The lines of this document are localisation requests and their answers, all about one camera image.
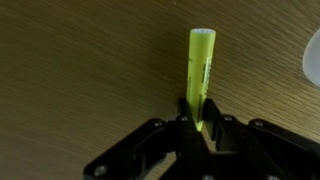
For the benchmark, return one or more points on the translucent plastic cup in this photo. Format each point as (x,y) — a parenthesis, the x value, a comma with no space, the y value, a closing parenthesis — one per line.
(313,63)

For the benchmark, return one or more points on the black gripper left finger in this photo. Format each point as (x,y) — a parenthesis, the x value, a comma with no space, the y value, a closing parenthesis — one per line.
(150,150)

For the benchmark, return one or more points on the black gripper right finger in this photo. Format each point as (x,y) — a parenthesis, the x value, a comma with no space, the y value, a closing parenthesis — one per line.
(260,153)

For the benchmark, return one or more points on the yellow pen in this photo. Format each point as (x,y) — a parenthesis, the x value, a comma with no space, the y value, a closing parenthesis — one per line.
(200,66)

